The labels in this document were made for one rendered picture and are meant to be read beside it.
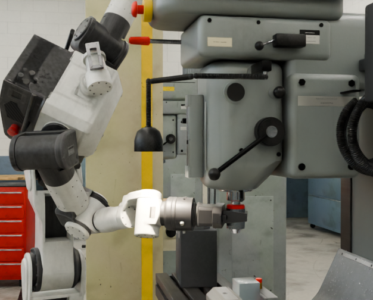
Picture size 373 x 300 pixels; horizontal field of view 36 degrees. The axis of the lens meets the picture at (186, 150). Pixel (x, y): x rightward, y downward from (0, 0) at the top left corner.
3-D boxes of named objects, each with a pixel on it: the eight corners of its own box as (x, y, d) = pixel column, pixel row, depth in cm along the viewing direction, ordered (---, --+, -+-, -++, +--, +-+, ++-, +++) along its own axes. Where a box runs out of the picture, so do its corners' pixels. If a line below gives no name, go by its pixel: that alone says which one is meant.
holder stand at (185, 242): (180, 287, 190) (180, 227, 189) (175, 272, 212) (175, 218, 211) (217, 287, 191) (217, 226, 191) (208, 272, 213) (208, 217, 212)
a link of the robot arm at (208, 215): (221, 200, 144) (174, 199, 146) (221, 238, 145) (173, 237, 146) (225, 195, 157) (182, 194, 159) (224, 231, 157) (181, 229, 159)
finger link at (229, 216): (246, 223, 148) (222, 222, 148) (246, 211, 148) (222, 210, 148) (246, 224, 146) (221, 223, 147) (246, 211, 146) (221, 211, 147)
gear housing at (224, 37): (199, 56, 135) (199, 12, 135) (179, 69, 159) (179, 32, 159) (332, 60, 142) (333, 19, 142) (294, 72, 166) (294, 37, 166)
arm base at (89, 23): (60, 53, 177) (76, 46, 168) (78, 19, 181) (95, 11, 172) (99, 80, 184) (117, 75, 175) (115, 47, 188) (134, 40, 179)
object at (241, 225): (223, 228, 150) (223, 208, 150) (232, 226, 154) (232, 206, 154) (239, 230, 147) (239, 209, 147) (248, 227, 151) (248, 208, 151)
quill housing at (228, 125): (211, 192, 138) (211, 58, 138) (193, 186, 158) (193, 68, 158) (286, 191, 142) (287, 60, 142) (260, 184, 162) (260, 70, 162)
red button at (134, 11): (131, 15, 142) (131, -1, 142) (130, 18, 146) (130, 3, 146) (145, 16, 143) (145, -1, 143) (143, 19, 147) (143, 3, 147)
